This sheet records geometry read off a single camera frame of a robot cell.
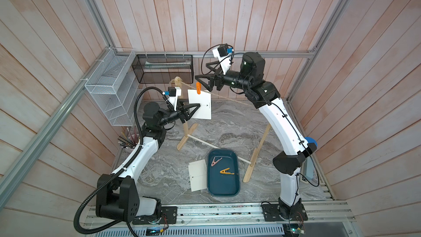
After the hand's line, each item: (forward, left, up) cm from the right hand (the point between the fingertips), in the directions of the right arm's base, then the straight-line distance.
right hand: (199, 72), depth 61 cm
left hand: (-4, +1, -15) cm, 15 cm away
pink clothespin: (-15, -6, -48) cm, 51 cm away
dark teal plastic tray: (-28, -9, -47) cm, 55 cm away
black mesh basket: (+37, +28, -24) cm, 53 cm away
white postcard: (-21, +3, -50) cm, 54 cm away
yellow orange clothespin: (-20, -12, -49) cm, 54 cm away
